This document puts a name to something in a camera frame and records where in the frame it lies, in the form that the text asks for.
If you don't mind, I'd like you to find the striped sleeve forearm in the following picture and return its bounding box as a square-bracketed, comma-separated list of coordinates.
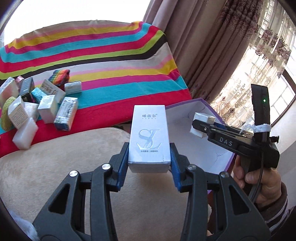
[258, 182, 292, 235]

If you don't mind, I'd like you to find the purple white storage box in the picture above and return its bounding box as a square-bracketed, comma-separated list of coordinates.
[166, 98, 235, 174]

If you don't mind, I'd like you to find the pink white small box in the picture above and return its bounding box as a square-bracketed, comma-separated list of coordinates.
[15, 76, 24, 90]

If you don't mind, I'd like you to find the white glossy box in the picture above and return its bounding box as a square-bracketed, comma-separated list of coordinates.
[0, 77, 19, 108]

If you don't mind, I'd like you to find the rainbow striped blanket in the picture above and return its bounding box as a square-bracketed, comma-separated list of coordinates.
[0, 21, 193, 158]

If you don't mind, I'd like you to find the white box dark text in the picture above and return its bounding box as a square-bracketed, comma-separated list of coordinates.
[8, 96, 29, 130]

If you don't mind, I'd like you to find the brown floral curtain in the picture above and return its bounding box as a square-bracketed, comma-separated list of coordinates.
[144, 1, 264, 103]

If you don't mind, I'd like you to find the person right hand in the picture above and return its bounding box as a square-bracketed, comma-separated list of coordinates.
[233, 156, 281, 208]

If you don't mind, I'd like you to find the silver SL logo box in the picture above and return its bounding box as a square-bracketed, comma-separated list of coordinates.
[128, 105, 171, 173]

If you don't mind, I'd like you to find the black instructions box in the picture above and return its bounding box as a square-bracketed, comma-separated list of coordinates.
[20, 77, 35, 103]

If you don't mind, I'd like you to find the silver blue rectangular box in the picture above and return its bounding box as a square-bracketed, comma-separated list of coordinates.
[54, 97, 78, 131]

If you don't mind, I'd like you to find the small white tissue pack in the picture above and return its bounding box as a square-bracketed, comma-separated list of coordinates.
[64, 81, 82, 94]

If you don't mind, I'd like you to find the silver white square box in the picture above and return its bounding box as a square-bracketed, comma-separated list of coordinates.
[38, 95, 58, 123]

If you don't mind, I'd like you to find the teal foil packet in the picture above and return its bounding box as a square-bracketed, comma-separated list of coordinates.
[31, 87, 47, 104]

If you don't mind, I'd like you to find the sheer lace curtain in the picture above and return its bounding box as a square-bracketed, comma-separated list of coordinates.
[211, 1, 295, 128]

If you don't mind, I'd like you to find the yellow green sponge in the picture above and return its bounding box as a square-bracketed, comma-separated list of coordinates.
[1, 96, 16, 132]

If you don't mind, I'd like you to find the rainbow striped sponge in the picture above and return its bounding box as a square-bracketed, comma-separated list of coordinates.
[48, 69, 70, 86]

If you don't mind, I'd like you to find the white dental text box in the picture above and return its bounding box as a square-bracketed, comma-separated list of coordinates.
[40, 79, 66, 104]

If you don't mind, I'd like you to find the white foam block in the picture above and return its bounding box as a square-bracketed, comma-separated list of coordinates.
[13, 118, 38, 150]

